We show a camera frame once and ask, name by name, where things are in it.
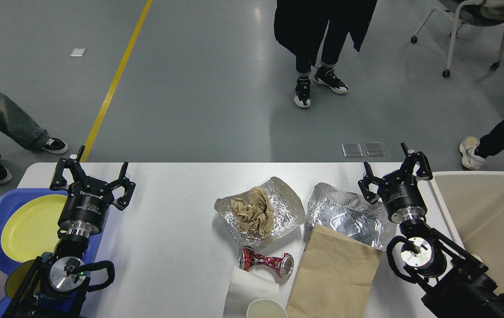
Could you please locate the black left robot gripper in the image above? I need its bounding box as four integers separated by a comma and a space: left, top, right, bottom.
49, 145, 136, 235

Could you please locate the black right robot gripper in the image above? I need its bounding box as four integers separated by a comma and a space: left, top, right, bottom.
358, 142, 433, 223

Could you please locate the yellow plastic plate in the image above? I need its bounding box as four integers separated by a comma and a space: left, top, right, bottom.
0, 194, 67, 262

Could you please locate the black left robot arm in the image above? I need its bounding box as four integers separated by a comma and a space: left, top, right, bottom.
3, 146, 136, 318

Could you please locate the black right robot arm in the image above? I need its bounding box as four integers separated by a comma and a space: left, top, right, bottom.
358, 143, 504, 318

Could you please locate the right floor socket plate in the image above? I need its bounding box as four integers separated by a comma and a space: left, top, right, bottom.
364, 142, 387, 157

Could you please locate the floor socket plate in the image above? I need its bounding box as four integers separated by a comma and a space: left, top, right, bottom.
364, 142, 387, 157
341, 143, 364, 158

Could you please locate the empty foil tray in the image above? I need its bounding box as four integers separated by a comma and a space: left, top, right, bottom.
306, 182, 397, 251

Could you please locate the left floor socket plate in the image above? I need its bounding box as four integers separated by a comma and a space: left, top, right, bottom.
341, 143, 364, 158

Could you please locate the beige plastic bin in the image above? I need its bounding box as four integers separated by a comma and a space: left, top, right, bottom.
429, 171, 504, 293

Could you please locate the brown paper bag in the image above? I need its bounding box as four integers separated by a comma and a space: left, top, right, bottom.
286, 225, 383, 318

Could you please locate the blue plastic tray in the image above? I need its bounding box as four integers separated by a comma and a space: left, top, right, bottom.
0, 189, 103, 318

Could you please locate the dark blue HOME mug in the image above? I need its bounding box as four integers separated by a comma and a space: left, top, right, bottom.
5, 252, 64, 310

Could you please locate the crushed red can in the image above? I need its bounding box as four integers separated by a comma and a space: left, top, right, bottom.
239, 248, 295, 279

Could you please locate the white paper on floor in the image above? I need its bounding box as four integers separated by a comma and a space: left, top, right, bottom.
69, 48, 87, 57

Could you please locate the foil tray with paper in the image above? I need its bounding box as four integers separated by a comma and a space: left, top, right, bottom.
215, 177, 306, 251

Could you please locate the crumpled brown paper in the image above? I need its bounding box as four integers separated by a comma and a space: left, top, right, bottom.
230, 186, 275, 238

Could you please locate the white paper cup lying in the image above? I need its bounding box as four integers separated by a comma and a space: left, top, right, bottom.
223, 267, 280, 318

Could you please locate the white office chair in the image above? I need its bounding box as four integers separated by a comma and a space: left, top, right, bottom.
410, 0, 504, 79

